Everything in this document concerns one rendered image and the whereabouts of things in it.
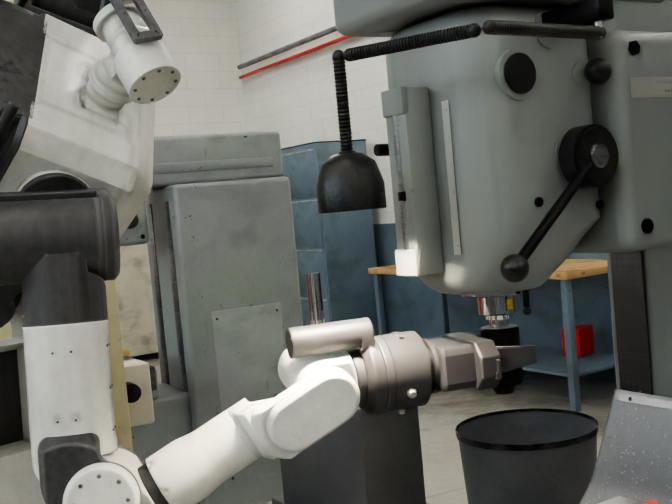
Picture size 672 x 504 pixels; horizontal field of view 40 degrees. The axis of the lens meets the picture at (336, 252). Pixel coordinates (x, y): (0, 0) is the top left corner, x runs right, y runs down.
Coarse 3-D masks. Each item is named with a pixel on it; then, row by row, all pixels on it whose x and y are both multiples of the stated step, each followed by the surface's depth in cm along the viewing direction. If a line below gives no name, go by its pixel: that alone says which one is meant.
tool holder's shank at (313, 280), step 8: (312, 280) 148; (320, 280) 149; (312, 288) 148; (320, 288) 149; (312, 296) 148; (320, 296) 149; (312, 304) 148; (320, 304) 148; (312, 312) 148; (320, 312) 148; (312, 320) 148; (320, 320) 148
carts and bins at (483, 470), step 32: (480, 416) 328; (512, 416) 330; (544, 416) 327; (576, 416) 318; (480, 448) 293; (512, 448) 286; (544, 448) 284; (576, 448) 288; (480, 480) 296; (512, 480) 288; (544, 480) 286; (576, 480) 289
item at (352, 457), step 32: (384, 416) 137; (416, 416) 141; (320, 448) 142; (352, 448) 136; (384, 448) 137; (416, 448) 141; (288, 480) 150; (320, 480) 143; (352, 480) 137; (384, 480) 137; (416, 480) 141
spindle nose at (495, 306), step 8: (512, 296) 108; (480, 304) 109; (488, 304) 108; (496, 304) 108; (504, 304) 108; (480, 312) 109; (488, 312) 108; (496, 312) 108; (504, 312) 108; (512, 312) 108
